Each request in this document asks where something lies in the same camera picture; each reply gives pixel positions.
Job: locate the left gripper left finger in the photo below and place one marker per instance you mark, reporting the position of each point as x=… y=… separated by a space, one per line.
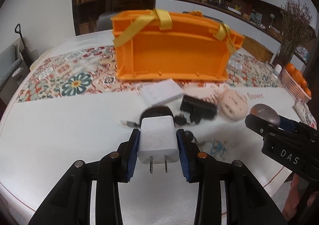
x=69 y=200

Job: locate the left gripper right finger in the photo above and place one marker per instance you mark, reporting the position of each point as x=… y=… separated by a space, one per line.
x=247 y=202

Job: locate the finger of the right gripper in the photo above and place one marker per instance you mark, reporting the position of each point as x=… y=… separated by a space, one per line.
x=260 y=126
x=290 y=125

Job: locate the silver oval metal case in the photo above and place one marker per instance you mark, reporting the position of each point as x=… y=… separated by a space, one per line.
x=266 y=113

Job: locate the pink deer round gadget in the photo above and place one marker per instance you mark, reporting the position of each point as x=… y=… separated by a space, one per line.
x=232 y=103

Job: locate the black key with figure keychain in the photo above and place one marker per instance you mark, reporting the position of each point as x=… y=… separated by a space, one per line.
x=212 y=147

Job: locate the black clip-on device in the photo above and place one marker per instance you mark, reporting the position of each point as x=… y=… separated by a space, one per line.
x=198 y=109

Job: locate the white USB wall charger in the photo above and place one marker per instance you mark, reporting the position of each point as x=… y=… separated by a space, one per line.
x=158 y=142

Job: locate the black retractable cable reel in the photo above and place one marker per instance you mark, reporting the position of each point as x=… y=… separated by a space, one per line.
x=157 y=111

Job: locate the white USB hub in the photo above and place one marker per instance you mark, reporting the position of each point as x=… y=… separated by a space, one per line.
x=159 y=93

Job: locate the person's left hand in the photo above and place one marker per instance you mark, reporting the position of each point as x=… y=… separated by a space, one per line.
x=293 y=199

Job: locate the pink basket of oranges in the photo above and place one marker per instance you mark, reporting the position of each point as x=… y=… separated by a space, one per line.
x=295 y=83

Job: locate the small white cup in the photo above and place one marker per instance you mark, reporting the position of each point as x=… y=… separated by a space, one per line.
x=277 y=71

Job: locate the woven wicker tissue box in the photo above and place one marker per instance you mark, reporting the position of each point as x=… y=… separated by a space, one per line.
x=257 y=50

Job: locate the dried flower bouquet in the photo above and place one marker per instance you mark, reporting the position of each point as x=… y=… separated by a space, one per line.
x=296 y=28

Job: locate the patterned tile table runner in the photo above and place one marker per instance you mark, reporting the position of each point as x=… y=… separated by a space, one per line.
x=93 y=70

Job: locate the orange plastic storage crate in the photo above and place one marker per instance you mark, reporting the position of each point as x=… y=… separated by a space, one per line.
x=157 y=44

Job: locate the grey sofa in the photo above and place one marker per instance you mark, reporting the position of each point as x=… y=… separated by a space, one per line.
x=9 y=63

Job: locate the upright vacuum cleaner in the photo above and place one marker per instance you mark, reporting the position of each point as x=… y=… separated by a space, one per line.
x=25 y=53

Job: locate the left grey dining chair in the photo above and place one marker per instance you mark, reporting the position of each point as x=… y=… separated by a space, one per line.
x=104 y=21

